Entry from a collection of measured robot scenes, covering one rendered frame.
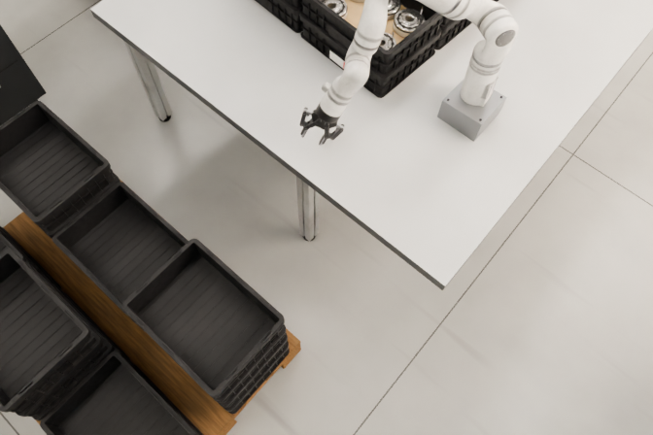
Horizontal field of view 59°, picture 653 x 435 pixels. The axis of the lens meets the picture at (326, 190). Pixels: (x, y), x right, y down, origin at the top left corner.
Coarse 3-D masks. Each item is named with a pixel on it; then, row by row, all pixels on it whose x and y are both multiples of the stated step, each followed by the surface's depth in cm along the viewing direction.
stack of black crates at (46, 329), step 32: (0, 256) 176; (0, 288) 182; (32, 288) 182; (0, 320) 177; (32, 320) 178; (64, 320) 178; (0, 352) 173; (32, 352) 173; (64, 352) 163; (96, 352) 180; (0, 384) 169; (32, 384) 159; (64, 384) 175; (32, 416) 171
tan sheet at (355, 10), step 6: (348, 0) 197; (348, 6) 195; (354, 6) 195; (360, 6) 195; (402, 6) 196; (348, 12) 194; (354, 12) 194; (360, 12) 194; (348, 18) 193; (354, 18) 193; (360, 18) 193; (354, 24) 192; (390, 24) 192; (390, 30) 191; (396, 36) 189; (396, 42) 188
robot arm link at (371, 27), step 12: (372, 0) 140; (384, 0) 141; (372, 12) 141; (384, 12) 142; (360, 24) 145; (372, 24) 143; (384, 24) 144; (360, 36) 146; (372, 36) 145; (372, 48) 148
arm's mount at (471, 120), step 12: (456, 96) 183; (492, 96) 183; (504, 96) 184; (444, 108) 184; (456, 108) 181; (468, 108) 181; (480, 108) 181; (492, 108) 181; (444, 120) 189; (456, 120) 185; (468, 120) 180; (480, 120) 178; (492, 120) 189; (468, 132) 185; (480, 132) 185
